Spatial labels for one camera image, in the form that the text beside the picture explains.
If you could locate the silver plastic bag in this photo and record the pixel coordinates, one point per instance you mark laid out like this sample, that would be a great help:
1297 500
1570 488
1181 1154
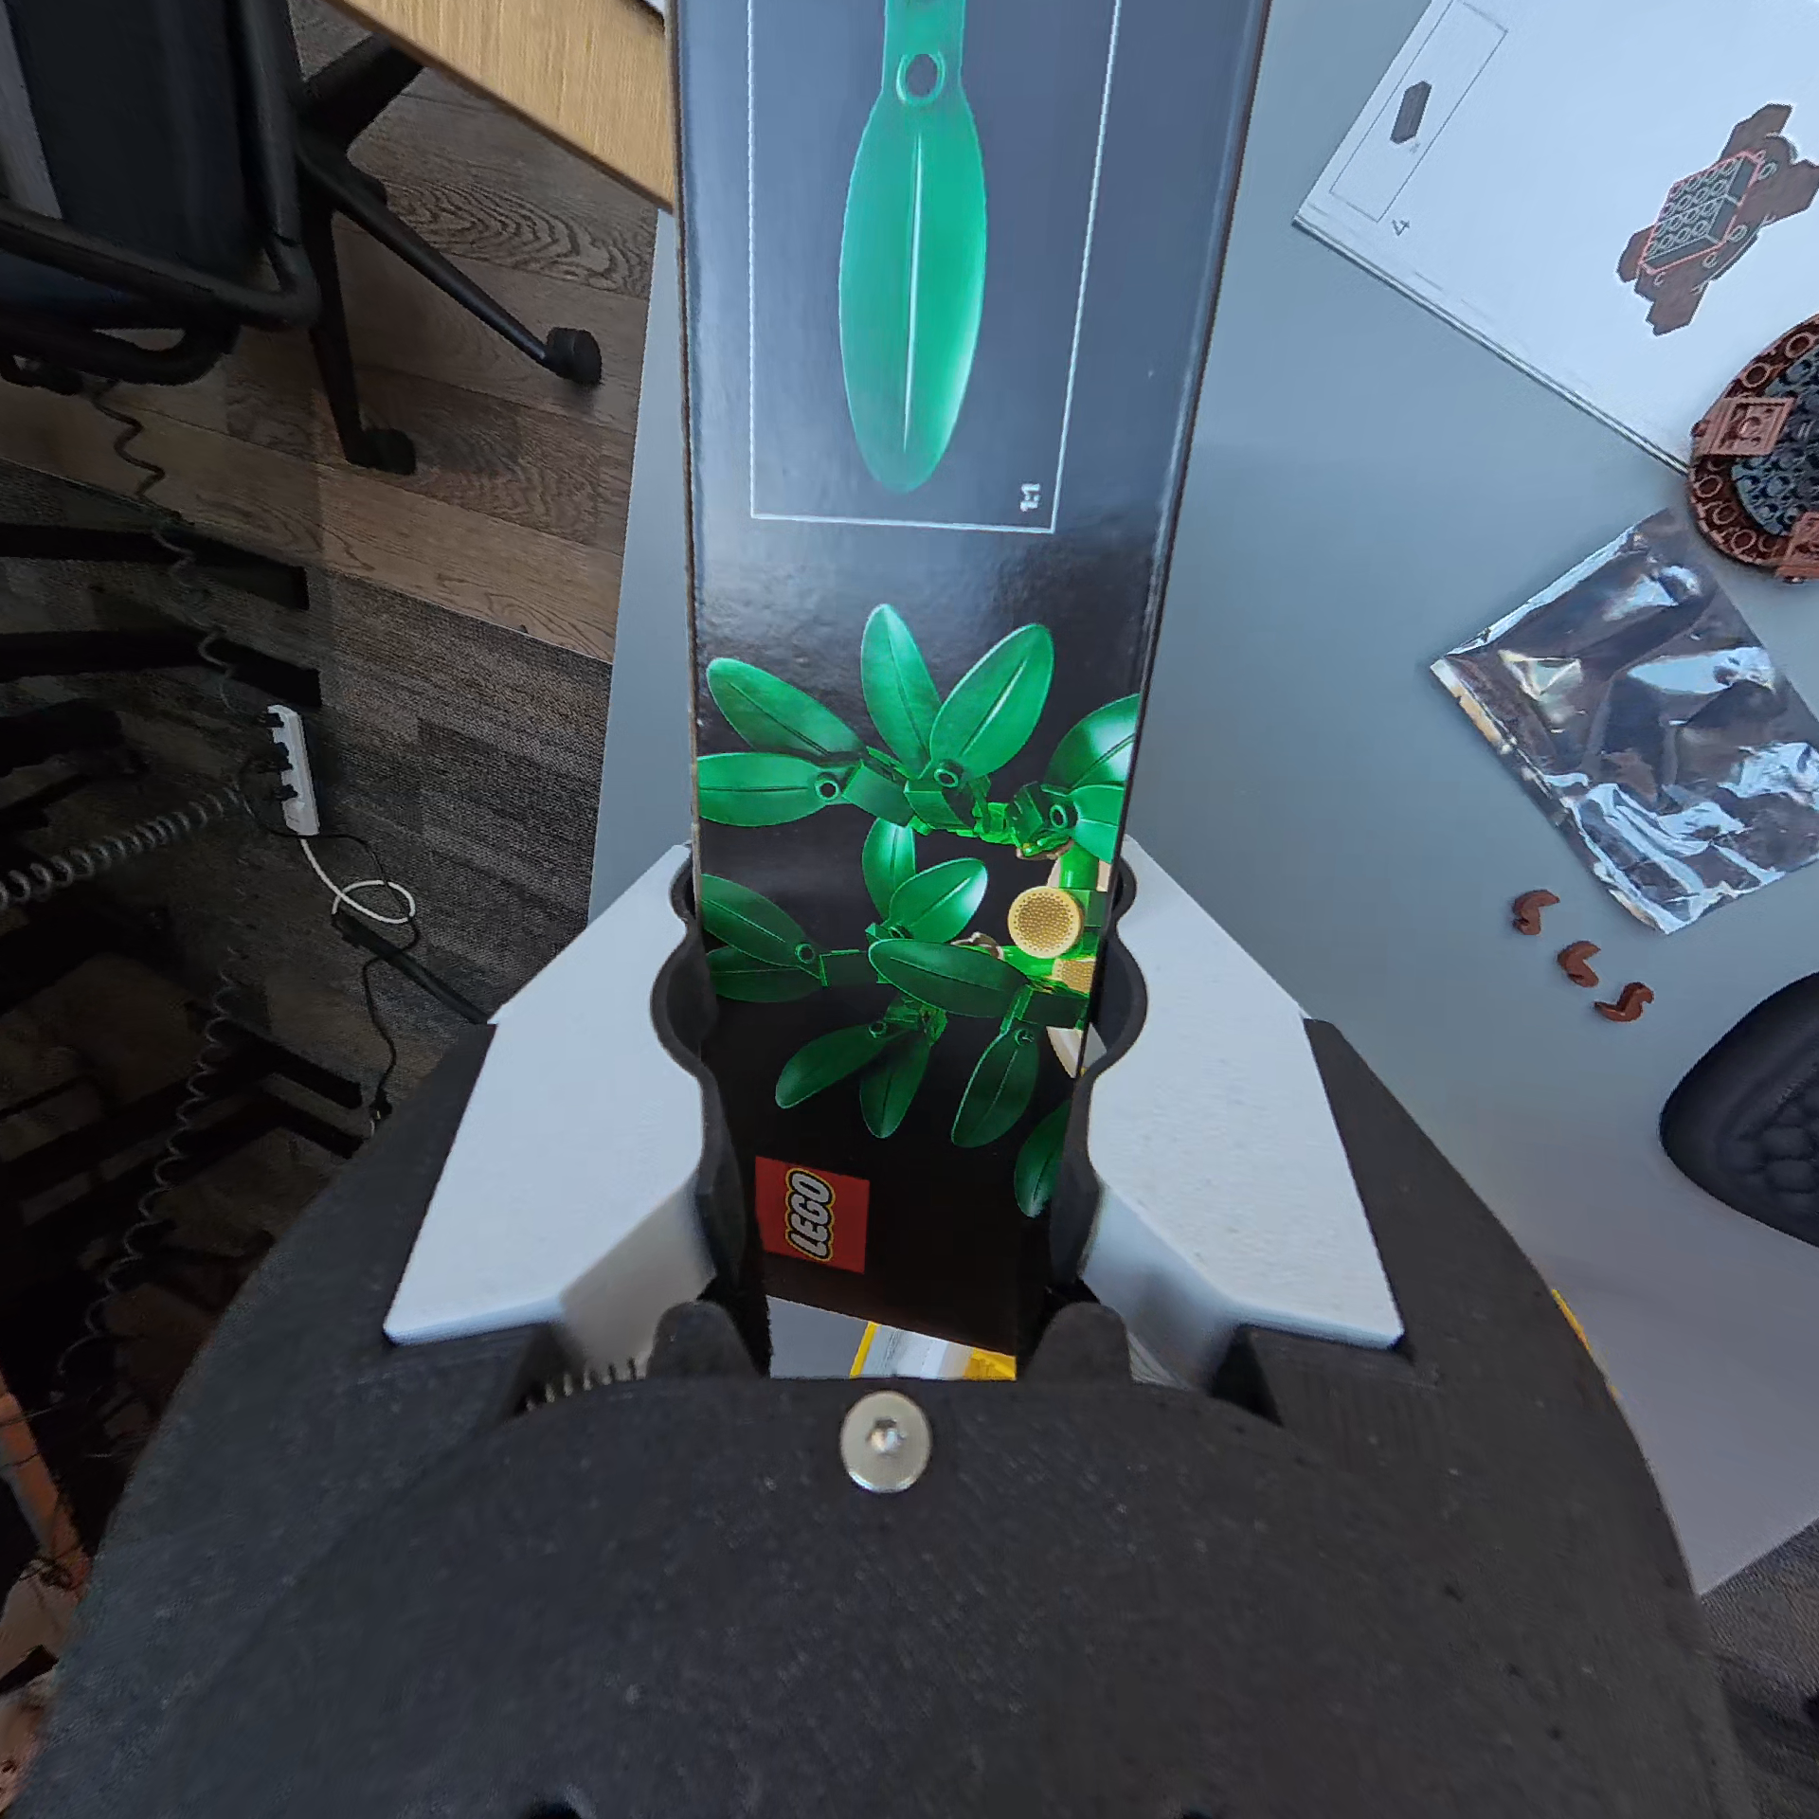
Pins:
1634 738

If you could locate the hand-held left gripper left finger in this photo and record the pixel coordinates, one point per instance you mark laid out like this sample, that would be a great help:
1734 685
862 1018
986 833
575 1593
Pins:
568 1136

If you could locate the small brown curved brick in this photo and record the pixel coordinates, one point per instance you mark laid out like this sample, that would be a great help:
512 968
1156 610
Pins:
1537 911
1581 961
1622 1003

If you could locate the black toy brick box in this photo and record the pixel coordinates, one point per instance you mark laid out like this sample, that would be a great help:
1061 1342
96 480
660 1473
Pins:
924 638

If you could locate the white power strip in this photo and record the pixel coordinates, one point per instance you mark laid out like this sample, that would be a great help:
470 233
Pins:
295 782

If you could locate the yellow plastic bin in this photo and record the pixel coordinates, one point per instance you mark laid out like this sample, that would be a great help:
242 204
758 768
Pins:
1567 1327

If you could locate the black office chair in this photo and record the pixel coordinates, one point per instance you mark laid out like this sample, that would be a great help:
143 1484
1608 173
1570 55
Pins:
141 172

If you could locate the white instruction booklet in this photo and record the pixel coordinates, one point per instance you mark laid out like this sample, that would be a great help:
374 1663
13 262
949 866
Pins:
1537 212

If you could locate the wooden desk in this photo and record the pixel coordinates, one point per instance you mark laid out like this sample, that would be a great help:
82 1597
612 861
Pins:
568 85

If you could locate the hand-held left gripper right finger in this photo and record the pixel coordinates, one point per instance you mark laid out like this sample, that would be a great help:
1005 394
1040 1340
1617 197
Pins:
1223 1136

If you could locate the brown brick model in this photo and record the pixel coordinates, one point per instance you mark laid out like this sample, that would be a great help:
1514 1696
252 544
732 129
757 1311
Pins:
1770 467

